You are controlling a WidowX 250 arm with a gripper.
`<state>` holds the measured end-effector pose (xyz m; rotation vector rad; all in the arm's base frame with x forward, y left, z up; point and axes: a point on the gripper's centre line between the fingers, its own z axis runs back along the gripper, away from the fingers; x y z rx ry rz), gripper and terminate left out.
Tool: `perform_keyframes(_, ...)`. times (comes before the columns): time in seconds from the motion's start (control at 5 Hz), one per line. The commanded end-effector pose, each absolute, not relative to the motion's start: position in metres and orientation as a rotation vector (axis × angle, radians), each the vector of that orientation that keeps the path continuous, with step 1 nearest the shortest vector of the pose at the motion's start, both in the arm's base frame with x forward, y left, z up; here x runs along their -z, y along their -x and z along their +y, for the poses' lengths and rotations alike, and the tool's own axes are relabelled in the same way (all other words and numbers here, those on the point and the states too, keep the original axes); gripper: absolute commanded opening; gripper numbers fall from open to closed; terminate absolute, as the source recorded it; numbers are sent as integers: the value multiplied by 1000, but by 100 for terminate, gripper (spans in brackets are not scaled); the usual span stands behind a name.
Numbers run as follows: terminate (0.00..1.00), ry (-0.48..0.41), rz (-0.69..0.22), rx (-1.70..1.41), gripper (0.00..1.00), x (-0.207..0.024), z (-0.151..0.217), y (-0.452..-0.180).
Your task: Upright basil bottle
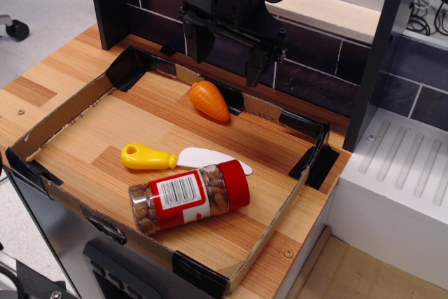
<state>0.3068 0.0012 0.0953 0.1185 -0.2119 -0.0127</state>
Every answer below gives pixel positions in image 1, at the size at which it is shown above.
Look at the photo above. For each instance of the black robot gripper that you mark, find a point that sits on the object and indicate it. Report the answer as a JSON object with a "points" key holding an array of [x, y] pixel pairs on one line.
{"points": [[247, 22]]}

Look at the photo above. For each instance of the red-lidded spice bottle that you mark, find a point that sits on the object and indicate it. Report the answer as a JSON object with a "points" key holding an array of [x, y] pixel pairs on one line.
{"points": [[190, 196]]}

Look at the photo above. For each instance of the cardboard fence with black tape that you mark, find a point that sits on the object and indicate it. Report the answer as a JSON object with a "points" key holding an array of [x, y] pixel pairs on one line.
{"points": [[63, 126]]}

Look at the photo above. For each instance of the orange toy carrot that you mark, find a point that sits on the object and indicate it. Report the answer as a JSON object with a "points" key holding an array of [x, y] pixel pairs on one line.
{"points": [[207, 98]]}

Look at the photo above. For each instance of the office chair caster wheel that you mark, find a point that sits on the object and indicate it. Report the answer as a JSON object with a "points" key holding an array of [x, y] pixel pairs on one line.
{"points": [[15, 28]]}

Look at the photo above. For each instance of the white toy sink drainboard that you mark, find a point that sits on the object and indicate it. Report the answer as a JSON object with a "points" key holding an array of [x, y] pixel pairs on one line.
{"points": [[391, 198]]}

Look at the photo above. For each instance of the dark shelf frame left post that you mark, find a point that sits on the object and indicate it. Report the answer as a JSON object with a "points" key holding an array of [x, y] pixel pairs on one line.
{"points": [[112, 21]]}

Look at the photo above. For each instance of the dark shelf frame post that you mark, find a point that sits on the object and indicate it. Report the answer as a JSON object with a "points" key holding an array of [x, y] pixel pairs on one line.
{"points": [[112, 21], [392, 23]]}

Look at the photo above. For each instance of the yellow-handled toy knife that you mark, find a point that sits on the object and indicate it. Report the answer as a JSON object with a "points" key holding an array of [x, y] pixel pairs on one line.
{"points": [[139, 156]]}

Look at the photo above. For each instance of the dark shelf frame right post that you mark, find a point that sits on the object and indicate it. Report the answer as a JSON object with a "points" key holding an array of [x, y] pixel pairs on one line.
{"points": [[392, 23]]}

